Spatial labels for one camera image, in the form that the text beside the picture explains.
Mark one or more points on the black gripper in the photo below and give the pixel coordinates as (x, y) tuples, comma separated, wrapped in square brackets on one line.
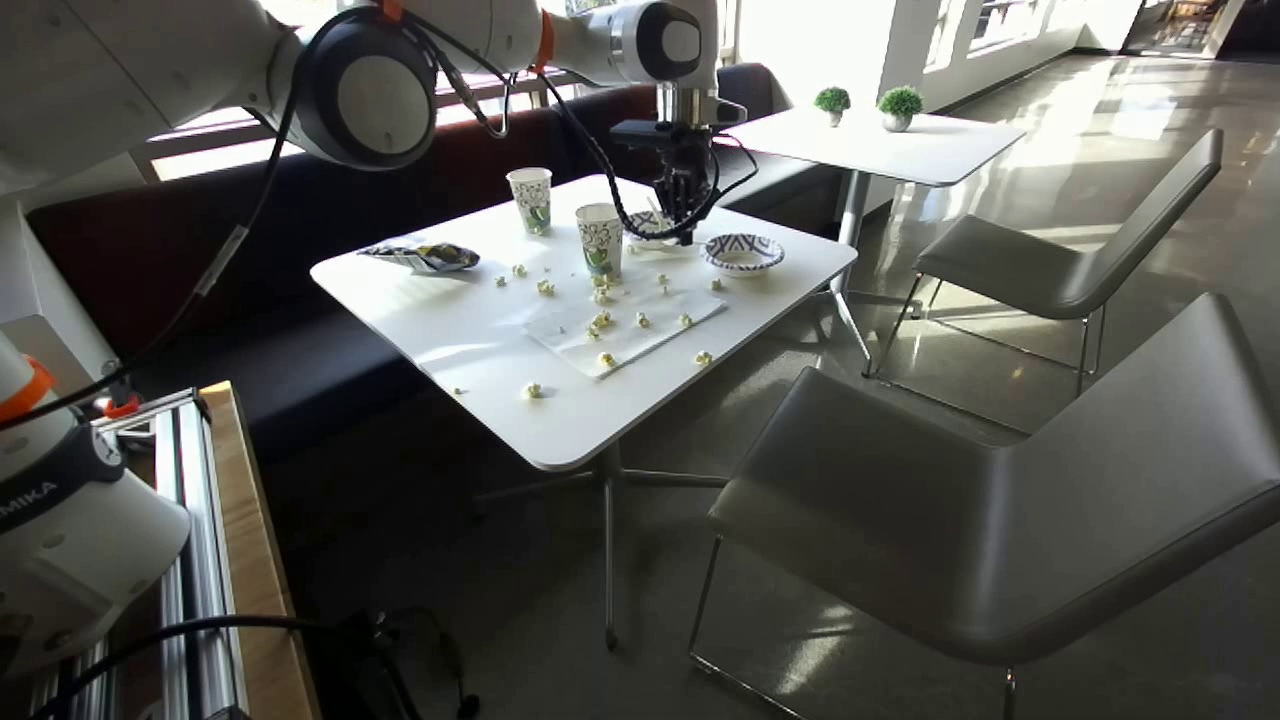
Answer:
[(687, 152)]

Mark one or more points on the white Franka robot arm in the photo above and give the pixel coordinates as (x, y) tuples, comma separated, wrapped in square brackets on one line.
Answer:
[(361, 94)]

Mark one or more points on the patterned paper cup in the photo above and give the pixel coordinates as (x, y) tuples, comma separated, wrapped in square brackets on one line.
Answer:
[(529, 200), (602, 241)]

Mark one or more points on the small green potted plant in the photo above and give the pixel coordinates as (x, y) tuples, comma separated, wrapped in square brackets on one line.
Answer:
[(903, 102), (832, 102)]

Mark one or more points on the white side table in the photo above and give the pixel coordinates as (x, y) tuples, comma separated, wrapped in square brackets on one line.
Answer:
[(904, 147)]

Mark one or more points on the grey shell chair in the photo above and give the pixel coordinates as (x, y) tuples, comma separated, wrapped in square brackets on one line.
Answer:
[(1065, 255), (1013, 506)]

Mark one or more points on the dark upholstered bench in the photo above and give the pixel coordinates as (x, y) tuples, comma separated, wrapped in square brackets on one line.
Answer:
[(200, 335)]

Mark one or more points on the wooden base board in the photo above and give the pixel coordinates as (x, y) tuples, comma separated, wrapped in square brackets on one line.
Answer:
[(263, 560)]

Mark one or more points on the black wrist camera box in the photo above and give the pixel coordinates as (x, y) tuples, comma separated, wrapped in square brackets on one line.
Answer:
[(639, 139)]

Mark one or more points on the metal table pedestal base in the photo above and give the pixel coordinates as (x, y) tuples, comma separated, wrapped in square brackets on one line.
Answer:
[(609, 560)]

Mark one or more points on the aluminium profile frame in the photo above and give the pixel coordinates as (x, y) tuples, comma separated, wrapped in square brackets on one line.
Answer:
[(180, 532)]

